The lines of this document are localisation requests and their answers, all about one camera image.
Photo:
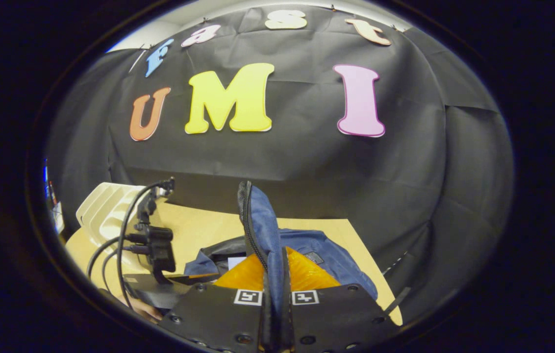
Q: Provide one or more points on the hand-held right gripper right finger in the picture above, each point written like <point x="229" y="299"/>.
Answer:
<point x="341" y="318"/>

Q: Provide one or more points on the black backdrop cloth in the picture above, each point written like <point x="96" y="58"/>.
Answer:
<point x="331" y="166"/>

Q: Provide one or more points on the cream plastic bookshelf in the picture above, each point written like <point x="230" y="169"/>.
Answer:
<point x="101" y="211"/>

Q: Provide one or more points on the blue schoolbag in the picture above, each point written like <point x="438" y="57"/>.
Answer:
<point x="316" y="250"/>

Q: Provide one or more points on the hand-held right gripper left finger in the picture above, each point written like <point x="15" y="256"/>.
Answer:
<point x="214" y="314"/>

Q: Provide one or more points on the computer monitor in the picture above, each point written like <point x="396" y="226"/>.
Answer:
<point x="48" y="184"/>

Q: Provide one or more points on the grey patterned book red figure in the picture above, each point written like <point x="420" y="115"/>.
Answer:
<point x="236" y="262"/>

